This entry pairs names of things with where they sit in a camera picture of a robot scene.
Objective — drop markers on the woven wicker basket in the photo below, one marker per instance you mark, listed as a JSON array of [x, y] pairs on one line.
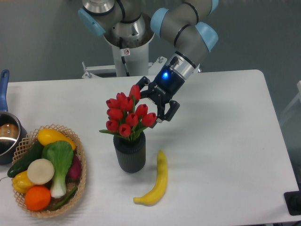
[[25, 145]]

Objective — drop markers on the yellow squash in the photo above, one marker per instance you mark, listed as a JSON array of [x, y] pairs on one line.
[[48, 136]]

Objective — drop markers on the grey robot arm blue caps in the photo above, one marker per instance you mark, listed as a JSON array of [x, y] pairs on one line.
[[129, 31]]

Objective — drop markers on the yellow bell pepper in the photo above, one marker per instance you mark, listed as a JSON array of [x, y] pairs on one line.
[[21, 183]]

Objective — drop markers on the green bok choy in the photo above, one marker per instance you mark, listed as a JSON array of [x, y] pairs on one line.
[[60, 154]]

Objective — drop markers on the cream round radish slice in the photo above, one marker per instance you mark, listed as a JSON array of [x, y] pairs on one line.
[[40, 171]]

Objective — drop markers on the red tulip bouquet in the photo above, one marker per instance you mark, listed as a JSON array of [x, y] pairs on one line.
[[127, 119]]

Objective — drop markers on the yellow banana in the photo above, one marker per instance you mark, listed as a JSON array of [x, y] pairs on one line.
[[158, 191]]

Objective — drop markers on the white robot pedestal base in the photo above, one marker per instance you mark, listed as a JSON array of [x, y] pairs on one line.
[[127, 62]]

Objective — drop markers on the dark grey ribbed vase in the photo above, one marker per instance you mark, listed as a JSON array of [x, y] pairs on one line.
[[131, 156]]

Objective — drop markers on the dark green cucumber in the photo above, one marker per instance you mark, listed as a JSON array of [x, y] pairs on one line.
[[34, 153]]

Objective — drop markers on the green bean pod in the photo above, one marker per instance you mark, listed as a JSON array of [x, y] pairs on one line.
[[64, 200]]

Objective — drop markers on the orange fruit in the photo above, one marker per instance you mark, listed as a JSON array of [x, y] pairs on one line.
[[37, 198]]

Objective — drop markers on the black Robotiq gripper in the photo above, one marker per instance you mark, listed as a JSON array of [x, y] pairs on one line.
[[165, 85]]

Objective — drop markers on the black device at table edge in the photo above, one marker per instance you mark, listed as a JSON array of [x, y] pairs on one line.
[[293, 202]]

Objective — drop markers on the purple sweet potato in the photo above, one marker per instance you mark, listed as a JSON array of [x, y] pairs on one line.
[[75, 169]]

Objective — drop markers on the blue handled saucepan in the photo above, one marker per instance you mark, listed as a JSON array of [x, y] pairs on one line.
[[11, 130]]

